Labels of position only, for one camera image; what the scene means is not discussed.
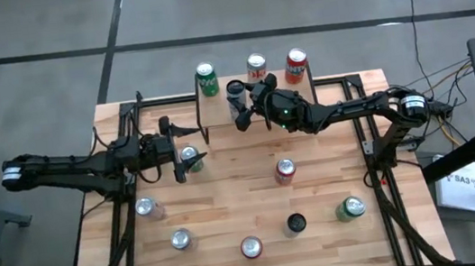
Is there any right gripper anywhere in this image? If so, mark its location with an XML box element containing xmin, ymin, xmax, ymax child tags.
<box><xmin>229</xmin><ymin>69</ymin><xmax>314</xmax><ymax>142</ymax></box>

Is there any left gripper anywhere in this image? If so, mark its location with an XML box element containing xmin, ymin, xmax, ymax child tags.
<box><xmin>138</xmin><ymin>111</ymin><xmax>212</xmax><ymax>188</ymax></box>

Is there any green Sprite can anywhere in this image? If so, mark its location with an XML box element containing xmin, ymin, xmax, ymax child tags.
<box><xmin>194</xmin><ymin>60</ymin><xmax>221</xmax><ymax>98</ymax></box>
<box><xmin>178</xmin><ymin>143</ymin><xmax>206</xmax><ymax>175</ymax></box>

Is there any white Celsius Arctic Vibe can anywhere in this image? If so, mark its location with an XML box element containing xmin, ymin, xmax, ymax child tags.
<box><xmin>224</xmin><ymin>78</ymin><xmax>250</xmax><ymax>122</ymax></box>
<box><xmin>281</xmin><ymin>211</ymin><xmax>310</xmax><ymax>240</ymax></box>

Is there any silver Diet Coke can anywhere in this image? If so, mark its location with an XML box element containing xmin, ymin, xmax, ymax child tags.
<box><xmin>133</xmin><ymin>194</ymin><xmax>169</xmax><ymax>225</ymax></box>
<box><xmin>169</xmin><ymin>226</ymin><xmax>199</xmax><ymax>253</ymax></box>
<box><xmin>244</xmin><ymin>51</ymin><xmax>270</xmax><ymax>84</ymax></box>

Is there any red Fanta can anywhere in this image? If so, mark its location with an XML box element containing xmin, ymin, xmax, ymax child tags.
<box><xmin>273</xmin><ymin>157</ymin><xmax>299</xmax><ymax>188</ymax></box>
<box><xmin>239</xmin><ymin>234</ymin><xmax>266</xmax><ymax>261</ymax></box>
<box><xmin>281</xmin><ymin>46</ymin><xmax>311</xmax><ymax>86</ymax></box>

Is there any green soda can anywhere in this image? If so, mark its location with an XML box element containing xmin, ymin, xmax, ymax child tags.
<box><xmin>333</xmin><ymin>194</ymin><xmax>368</xmax><ymax>225</ymax></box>

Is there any white paper sign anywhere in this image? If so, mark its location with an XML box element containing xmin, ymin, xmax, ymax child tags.
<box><xmin>431</xmin><ymin>161</ymin><xmax>475</xmax><ymax>221</ymax></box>

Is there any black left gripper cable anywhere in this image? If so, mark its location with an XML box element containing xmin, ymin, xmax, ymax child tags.
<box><xmin>132</xmin><ymin>162</ymin><xmax>166</xmax><ymax>188</ymax></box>

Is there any black aluminium table frame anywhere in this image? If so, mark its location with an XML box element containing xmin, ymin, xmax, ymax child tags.
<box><xmin>41</xmin><ymin>54</ymin><xmax>457</xmax><ymax>266</ymax></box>

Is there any black floor cable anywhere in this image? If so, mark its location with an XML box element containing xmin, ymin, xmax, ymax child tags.
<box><xmin>406</xmin><ymin>0</ymin><xmax>435</xmax><ymax>90</ymax></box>

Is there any yellow cable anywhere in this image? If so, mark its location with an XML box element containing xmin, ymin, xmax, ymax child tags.
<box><xmin>438</xmin><ymin>121</ymin><xmax>465</xmax><ymax>150</ymax></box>

